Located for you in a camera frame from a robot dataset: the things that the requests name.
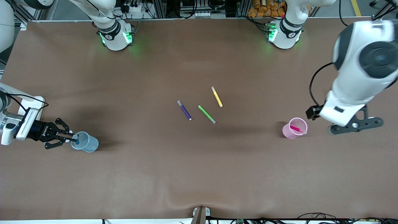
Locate white power strip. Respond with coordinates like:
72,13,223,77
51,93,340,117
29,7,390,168
123,2,146,13

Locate light blue mesh cup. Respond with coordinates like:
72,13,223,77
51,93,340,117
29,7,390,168
71,131,99,153

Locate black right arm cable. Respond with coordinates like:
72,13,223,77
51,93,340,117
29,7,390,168
6,93,49,113

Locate pink mesh cup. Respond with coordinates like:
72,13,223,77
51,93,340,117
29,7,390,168
282,117,308,139

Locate black floor cables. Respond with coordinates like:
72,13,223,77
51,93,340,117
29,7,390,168
297,212,398,224

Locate tan camera mount bracket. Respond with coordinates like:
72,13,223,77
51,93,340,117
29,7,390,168
190,206,211,224

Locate orange packaged items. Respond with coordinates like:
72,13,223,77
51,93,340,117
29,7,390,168
248,0,286,18

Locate green marker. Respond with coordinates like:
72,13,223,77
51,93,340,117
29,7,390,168
198,105,216,124

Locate purple marker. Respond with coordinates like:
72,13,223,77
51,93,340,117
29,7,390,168
177,100,192,121

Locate aluminium frame post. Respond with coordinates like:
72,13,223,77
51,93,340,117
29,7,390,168
12,5,50,23

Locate black left camera bracket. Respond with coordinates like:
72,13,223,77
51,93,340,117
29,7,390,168
329,105,384,135

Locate yellow marker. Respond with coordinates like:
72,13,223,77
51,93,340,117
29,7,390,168
211,86,223,108

